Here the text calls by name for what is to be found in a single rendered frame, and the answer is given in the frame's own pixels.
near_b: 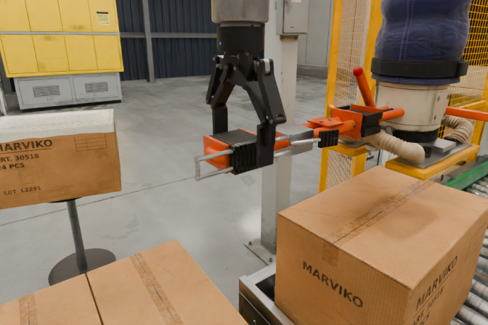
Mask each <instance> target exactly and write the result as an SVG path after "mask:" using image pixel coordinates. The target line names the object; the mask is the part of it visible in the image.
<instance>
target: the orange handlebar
mask: <svg viewBox="0 0 488 325"><path fill-rule="evenodd" d="M377 108H378V109H382V110H387V109H389V108H388V107H387V106H383V107H377ZM445 113H446V115H451V116H455V117H460V118H468V119H472V120H480V121H485V122H488V112H483V111H478V110H469V109H464V108H459V107H450V106H448V107H447V108H446V112H445ZM403 115H404V110H403V109H401V108H399V109H395V110H390V111H387V112H383V117H382V119H381V122H382V121H385V120H390V119H393V118H397V117H401V116H403ZM307 122H309V123H306V124H303V125H300V126H304V127H307V128H312V129H314V136H313V139H316V138H319V131H326V130H332V129H339V136H343V134H342V132H344V131H350V130H352V129H355V127H356V123H355V122H354V121H353V120H349V121H346V122H341V119H340V118H339V117H334V118H323V117H321V118H315V119H312V120H308V121H307ZM289 143H290V142H289V141H288V139H287V140H284V141H279V142H275V145H274V151H275V150H279V149H283V148H286V147H288V146H289ZM215 152H220V151H216V150H215V149H213V148H212V147H211V146H209V147H207V148H206V149H205V152H204V155H208V154H211V153H215ZM207 161H209V162H211V163H216V164H224V163H225V157H224V156H221V157H215V158H212V159H210V160H207Z"/></svg>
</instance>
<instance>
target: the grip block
mask: <svg viewBox="0 0 488 325"><path fill-rule="evenodd" d="M330 115H331V116H330V118H334V117H339V118H340V119H341V122H346V121H349V120H353V121H354V122H355V123H356V127H355V129H352V130H350V131H344V132H342V134H343V135H344V136H350V137H352V138H355V139H360V134H361V137H363V138H364V137H366V136H371V135H373V134H377V133H380V132H381V126H380V122H381V119H382V117H383V112H382V109H378V108H374V107H367V106H363V105H358V104H351V109H350V106H349V105H346V106H342V107H332V108H331V109H330Z"/></svg>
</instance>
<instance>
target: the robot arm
mask: <svg viewBox="0 0 488 325"><path fill-rule="evenodd" d="M211 18H212V21H213V22H215V23H220V27H216V38H217V49H218V50H219V51H221V52H224V55H216V56H213V69H212V72H211V78H210V82H209V85H208V91H207V95H206V104H209V105H210V106H211V109H212V119H213V134H215V133H222V132H226V131H228V112H227V107H225V106H227V105H226V102H227V100H228V98H229V96H230V94H231V93H232V90H233V88H234V87H235V85H236V84H237V85H238V86H242V87H243V89H244V90H246V91H247V93H248V95H249V97H250V99H251V102H252V104H253V107H254V109H255V111H256V114H257V115H258V117H259V120H260V122H261V124H258V125H257V139H256V166H257V167H258V168H263V167H265V166H268V165H272V164H273V162H274V145H275V133H276V126H277V125H279V124H283V123H286V121H287V118H286V116H285V111H284V108H283V105H282V100H281V98H280V92H279V90H278V87H277V82H276V80H275V74H274V62H273V59H259V52H260V51H262V50H263V49H264V27H261V23H266V22H268V21H269V0H211ZM265 74H266V75H265ZM212 96H214V97H212ZM276 115H278V116H276ZM266 116H268V118H267V117H266Z"/></svg>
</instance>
